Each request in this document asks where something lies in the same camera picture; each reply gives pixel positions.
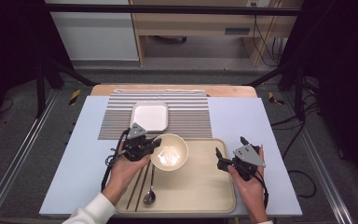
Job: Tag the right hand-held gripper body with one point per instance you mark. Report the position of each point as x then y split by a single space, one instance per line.
248 156

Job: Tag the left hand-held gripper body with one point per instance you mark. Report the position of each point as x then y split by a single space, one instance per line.
135 146

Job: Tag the cream bowl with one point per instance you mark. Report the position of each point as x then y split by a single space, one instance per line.
171 154

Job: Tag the white square plate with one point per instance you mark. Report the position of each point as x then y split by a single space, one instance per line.
149 115

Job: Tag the beige tray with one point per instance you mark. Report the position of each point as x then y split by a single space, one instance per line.
195 186

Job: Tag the metal spoon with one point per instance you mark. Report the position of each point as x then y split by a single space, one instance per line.
149 196

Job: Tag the person's left hand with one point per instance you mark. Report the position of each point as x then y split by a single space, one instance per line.
126 174

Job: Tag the person's right hand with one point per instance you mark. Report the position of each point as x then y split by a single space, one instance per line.
253 189

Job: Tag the striped placemat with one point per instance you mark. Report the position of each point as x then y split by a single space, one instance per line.
186 118

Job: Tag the yellow black tape strip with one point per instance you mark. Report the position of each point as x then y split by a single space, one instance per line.
272 98
74 97

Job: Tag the wooden table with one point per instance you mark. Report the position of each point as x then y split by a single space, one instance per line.
230 90

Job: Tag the black metal stand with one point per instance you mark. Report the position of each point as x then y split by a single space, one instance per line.
40 90
299 93

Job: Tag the white cabinet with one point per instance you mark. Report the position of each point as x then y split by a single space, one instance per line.
96 34

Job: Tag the dark curtain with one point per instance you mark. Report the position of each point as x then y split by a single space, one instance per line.
9 46
345 77

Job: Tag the light wooden desk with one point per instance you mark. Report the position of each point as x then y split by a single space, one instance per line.
192 23

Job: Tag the black horizontal bar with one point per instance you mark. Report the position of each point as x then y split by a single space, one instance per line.
167 9

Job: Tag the aluminium floor rail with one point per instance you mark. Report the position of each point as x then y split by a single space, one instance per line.
320 168
15 161

